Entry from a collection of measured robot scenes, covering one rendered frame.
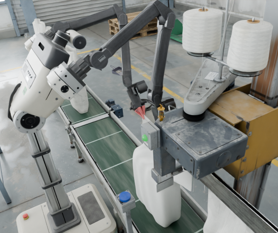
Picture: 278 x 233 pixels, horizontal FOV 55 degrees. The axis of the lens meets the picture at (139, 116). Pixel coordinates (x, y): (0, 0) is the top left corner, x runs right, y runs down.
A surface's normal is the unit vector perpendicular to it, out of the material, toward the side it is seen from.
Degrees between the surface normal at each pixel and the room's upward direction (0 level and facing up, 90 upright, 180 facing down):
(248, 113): 0
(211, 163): 90
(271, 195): 0
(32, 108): 115
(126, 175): 0
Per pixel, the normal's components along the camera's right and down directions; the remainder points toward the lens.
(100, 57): 0.35, 0.29
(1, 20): 0.48, 0.45
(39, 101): 0.12, 0.84
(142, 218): -0.07, -0.84
